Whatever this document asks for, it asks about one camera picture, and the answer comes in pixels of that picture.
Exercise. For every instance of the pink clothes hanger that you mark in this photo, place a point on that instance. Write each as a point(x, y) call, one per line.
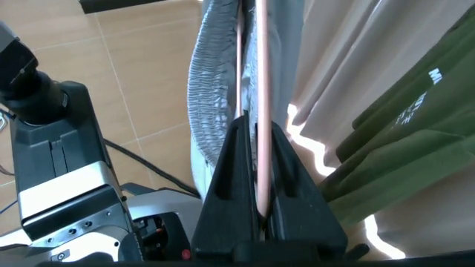
point(263, 111)

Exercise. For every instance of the pale grey garment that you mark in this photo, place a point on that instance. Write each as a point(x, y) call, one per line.
point(213, 92)

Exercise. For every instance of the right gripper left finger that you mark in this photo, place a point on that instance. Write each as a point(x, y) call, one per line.
point(226, 219)

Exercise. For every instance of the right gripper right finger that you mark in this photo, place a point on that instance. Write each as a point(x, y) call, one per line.
point(300, 219)

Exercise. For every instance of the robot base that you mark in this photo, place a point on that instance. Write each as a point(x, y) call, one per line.
point(67, 193)

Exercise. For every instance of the green sleeveless shirt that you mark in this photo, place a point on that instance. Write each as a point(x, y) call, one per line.
point(408, 148)

